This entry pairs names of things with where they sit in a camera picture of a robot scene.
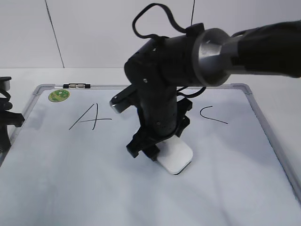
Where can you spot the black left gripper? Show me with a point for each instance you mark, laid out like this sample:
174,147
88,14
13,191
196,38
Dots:
7,118

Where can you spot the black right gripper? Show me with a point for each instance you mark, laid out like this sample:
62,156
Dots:
156,70

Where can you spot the white rectangular whiteboard eraser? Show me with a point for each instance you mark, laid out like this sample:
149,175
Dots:
174,155

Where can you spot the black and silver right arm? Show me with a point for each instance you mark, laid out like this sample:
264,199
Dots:
200,58

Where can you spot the green round sticker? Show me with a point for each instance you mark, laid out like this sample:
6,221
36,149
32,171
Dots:
58,95

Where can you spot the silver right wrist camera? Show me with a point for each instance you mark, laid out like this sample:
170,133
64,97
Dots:
124,99

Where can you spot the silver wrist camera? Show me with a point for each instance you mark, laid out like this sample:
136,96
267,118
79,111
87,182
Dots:
124,99
5,82

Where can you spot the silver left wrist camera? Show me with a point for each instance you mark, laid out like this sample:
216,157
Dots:
5,82

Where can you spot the white whiteboard with aluminium frame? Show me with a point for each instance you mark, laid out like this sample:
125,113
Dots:
68,166

